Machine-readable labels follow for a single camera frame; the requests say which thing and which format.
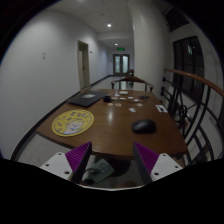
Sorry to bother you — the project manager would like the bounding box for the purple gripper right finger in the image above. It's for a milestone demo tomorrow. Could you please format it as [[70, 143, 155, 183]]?
[[132, 142, 184, 185]]

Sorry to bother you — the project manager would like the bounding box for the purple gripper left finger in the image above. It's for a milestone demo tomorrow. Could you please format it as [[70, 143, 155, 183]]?
[[40, 141, 93, 184]]

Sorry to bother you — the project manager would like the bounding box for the black computer mouse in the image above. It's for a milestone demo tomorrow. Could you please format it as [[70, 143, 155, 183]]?
[[132, 119, 157, 134]]

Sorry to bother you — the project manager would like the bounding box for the round yellow mouse pad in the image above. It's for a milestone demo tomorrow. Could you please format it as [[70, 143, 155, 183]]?
[[51, 109, 94, 137]]

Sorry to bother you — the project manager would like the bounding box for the green power strip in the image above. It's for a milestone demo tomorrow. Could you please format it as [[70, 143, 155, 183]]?
[[89, 159, 114, 183]]

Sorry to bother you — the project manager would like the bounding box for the white card on table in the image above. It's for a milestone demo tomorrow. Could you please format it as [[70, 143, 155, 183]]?
[[155, 105, 168, 113]]

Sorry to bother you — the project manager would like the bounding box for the closed dark laptop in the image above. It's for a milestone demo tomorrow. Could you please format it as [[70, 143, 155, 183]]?
[[67, 91, 107, 107]]

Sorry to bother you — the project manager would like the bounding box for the small black cup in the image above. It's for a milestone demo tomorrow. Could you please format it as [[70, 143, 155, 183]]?
[[103, 96, 112, 103]]

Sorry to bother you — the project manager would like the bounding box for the white paper note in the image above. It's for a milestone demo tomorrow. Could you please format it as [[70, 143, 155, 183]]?
[[119, 91, 128, 95]]

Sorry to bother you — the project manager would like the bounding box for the wooden handrail with railing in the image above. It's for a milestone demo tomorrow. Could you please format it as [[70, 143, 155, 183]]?
[[161, 68, 224, 166]]

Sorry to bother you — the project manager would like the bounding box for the wooden armchair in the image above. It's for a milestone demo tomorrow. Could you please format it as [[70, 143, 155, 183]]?
[[111, 76, 154, 92]]

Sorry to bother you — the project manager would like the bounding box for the dark window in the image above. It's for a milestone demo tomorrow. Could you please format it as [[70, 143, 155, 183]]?
[[173, 36, 204, 99]]

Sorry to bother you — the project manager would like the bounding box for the open side door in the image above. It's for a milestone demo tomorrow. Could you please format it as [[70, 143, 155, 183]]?
[[77, 40, 90, 90]]

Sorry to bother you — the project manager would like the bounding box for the green exit sign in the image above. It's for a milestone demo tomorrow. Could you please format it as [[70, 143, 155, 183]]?
[[117, 47, 125, 51]]

